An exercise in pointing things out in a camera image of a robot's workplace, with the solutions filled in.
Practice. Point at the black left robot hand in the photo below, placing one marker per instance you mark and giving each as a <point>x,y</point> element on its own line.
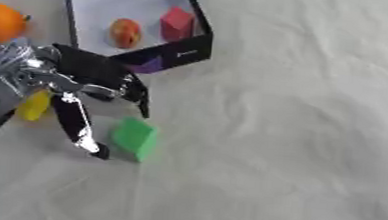
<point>93,68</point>

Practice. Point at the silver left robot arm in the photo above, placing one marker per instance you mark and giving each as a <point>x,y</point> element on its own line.
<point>4,78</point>

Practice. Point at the black box white inside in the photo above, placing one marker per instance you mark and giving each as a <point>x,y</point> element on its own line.
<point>131,7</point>

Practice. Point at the red orange toy peach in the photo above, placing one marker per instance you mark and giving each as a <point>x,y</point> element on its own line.
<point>126,33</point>

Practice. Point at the purple block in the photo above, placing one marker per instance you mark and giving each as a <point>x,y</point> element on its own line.
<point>147,65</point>

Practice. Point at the yellow block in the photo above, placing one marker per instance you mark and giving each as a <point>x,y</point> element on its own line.
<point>34,105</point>

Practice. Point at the green block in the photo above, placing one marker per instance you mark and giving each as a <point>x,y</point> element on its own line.
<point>136,137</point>

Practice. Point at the red hexagonal block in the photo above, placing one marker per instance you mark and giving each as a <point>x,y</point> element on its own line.
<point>176,24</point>

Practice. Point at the orange toy fruit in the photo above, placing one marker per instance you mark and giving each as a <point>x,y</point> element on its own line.
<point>0,21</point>

